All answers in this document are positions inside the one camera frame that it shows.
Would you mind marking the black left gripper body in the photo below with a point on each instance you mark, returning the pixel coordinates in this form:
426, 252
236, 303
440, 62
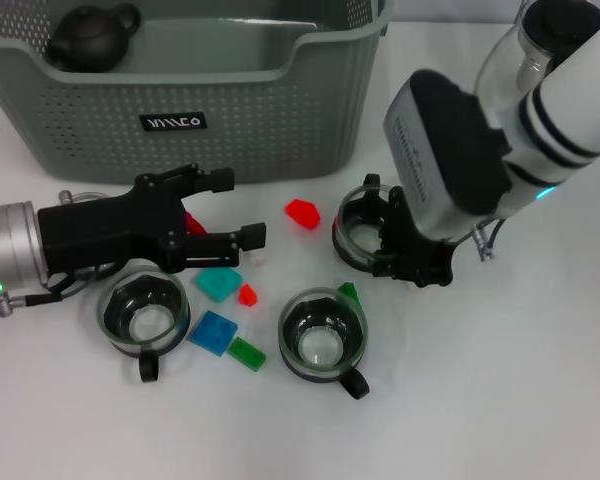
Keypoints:
105, 230

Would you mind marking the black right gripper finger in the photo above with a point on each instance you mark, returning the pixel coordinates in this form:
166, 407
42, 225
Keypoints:
397, 210
387, 255

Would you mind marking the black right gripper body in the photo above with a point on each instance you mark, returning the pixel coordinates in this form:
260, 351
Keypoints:
430, 260

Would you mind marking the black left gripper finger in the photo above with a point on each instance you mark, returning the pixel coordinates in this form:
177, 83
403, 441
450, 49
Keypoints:
210, 247
195, 179

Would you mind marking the dark red curved block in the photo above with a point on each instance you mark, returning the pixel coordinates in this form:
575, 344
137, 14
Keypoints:
195, 225

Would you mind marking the small red toy block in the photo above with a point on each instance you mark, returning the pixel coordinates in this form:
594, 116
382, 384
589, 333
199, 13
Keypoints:
247, 296

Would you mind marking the grey-green perforated storage bin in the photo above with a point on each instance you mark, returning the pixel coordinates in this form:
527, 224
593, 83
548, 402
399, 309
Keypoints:
260, 125

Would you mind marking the large red toy block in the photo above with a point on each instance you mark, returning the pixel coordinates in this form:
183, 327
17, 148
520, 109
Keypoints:
302, 214

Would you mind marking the teal square toy brick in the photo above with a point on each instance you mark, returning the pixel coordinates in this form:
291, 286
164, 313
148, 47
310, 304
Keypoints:
219, 286

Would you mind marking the white toy brick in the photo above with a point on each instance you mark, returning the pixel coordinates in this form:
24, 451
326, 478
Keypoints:
256, 261

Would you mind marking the thick green toy brick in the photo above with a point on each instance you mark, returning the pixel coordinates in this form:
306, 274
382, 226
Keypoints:
351, 291

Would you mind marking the silver plug on left gripper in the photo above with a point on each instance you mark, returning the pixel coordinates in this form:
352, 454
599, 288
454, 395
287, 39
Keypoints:
65, 196

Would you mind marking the blue square toy brick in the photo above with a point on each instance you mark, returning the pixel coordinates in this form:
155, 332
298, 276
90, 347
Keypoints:
212, 332

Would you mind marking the flat green toy brick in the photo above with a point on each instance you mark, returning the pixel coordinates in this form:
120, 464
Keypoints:
247, 354

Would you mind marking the dark clay teapot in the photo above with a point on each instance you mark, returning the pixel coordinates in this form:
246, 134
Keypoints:
90, 40

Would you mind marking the right wrist camera housing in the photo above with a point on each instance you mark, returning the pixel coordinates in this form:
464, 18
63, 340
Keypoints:
445, 150

